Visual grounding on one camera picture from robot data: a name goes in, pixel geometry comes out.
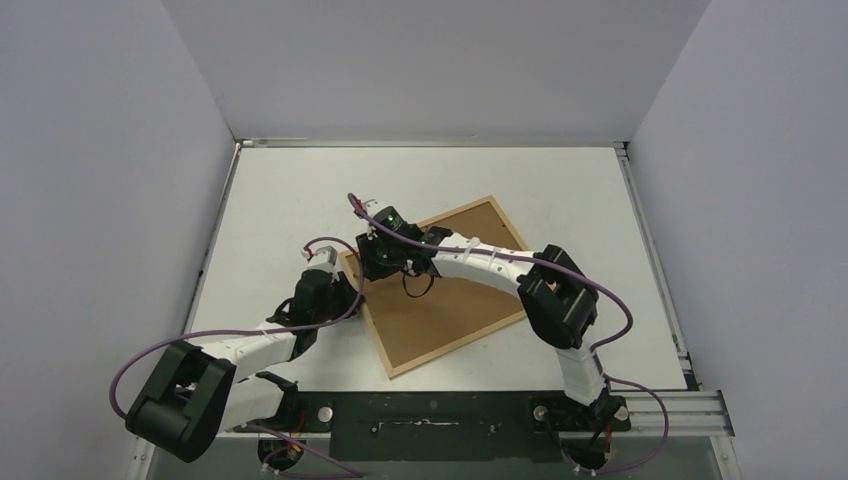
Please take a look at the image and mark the wooden picture frame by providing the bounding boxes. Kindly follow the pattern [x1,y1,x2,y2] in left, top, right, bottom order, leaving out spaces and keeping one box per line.
[362,195,529,380]

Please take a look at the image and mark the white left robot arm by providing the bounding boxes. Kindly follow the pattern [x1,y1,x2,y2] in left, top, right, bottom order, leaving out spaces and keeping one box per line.
[123,269,364,463]

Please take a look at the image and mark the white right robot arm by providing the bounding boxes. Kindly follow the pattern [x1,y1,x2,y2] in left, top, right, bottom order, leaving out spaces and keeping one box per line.
[354,200,606,429]

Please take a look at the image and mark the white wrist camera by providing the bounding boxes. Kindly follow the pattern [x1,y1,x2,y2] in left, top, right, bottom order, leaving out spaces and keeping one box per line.
[304,245,338,273]
[361,199,391,218]

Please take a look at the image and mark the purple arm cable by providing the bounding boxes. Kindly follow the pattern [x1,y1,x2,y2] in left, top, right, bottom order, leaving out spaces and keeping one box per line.
[109,237,366,480]
[347,193,670,477]

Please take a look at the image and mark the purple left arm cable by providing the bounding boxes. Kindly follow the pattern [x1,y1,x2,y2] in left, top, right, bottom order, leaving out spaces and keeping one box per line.
[109,237,366,480]

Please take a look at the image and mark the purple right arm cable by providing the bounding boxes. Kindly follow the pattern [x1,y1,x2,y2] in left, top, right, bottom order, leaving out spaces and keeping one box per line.
[347,193,670,477]

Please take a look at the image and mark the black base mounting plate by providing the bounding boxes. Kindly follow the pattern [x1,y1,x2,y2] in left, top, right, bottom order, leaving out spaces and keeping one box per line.
[259,391,631,463]

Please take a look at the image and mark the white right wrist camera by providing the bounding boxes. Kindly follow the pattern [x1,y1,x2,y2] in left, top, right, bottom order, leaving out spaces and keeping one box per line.
[361,199,391,218]

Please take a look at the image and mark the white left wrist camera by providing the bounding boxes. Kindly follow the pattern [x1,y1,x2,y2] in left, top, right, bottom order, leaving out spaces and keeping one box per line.
[304,245,338,273]

